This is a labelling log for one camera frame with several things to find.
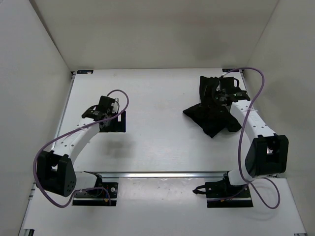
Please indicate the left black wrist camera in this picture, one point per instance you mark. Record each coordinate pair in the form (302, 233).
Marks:
(106, 103)

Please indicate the black pleated skirt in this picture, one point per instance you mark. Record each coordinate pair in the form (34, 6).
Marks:
(209, 113)

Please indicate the left corner label sticker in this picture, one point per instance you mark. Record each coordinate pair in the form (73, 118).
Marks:
(84, 72)

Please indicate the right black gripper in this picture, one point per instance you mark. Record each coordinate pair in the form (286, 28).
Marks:
(217, 92)

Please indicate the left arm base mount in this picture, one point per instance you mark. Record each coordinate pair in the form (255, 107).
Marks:
(99, 197)

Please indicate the right corner label sticker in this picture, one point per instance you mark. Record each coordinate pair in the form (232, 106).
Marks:
(230, 70)

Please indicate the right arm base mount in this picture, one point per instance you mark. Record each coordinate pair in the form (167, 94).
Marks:
(221, 194)

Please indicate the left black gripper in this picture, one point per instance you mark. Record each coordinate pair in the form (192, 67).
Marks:
(118, 126)

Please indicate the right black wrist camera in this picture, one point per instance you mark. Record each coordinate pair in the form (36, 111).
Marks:
(229, 85)

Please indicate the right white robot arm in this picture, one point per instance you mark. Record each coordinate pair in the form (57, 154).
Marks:
(261, 151)

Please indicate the corner label sticker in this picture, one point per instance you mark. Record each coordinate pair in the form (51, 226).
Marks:
(230, 70)
(84, 72)

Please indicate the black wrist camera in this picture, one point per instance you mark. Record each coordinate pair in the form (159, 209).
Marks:
(229, 85)
(106, 103)

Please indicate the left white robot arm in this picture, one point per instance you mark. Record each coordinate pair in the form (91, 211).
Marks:
(54, 170)

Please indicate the aluminium table rail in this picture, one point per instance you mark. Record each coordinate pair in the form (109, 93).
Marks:
(161, 174)

